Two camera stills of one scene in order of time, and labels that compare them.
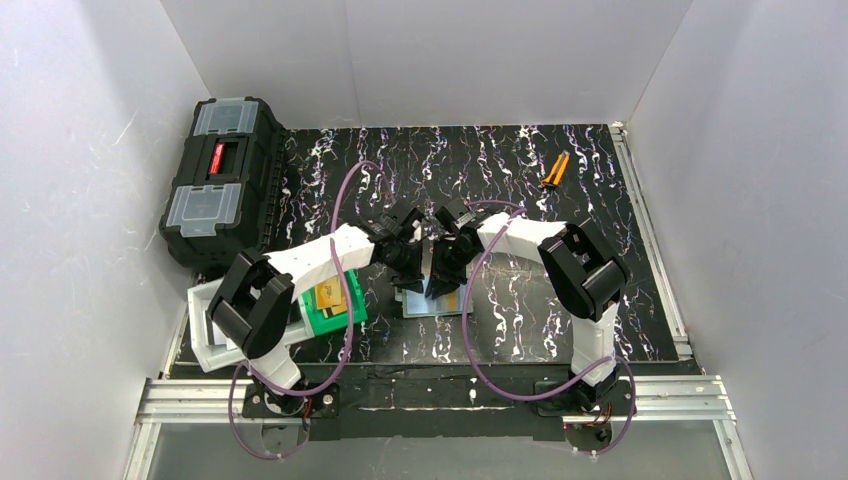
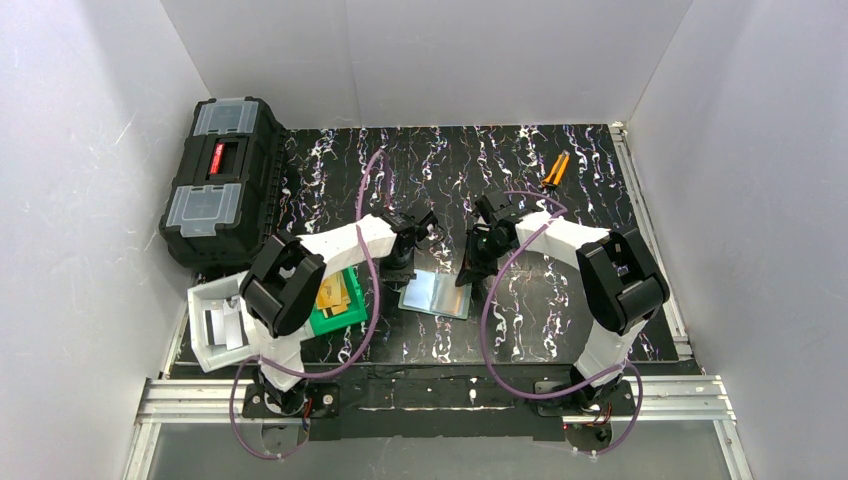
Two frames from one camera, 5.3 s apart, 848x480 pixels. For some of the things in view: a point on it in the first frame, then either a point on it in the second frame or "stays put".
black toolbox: (223, 194) stays put
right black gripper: (447, 263) -> (477, 245)
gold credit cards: (328, 295) stays put
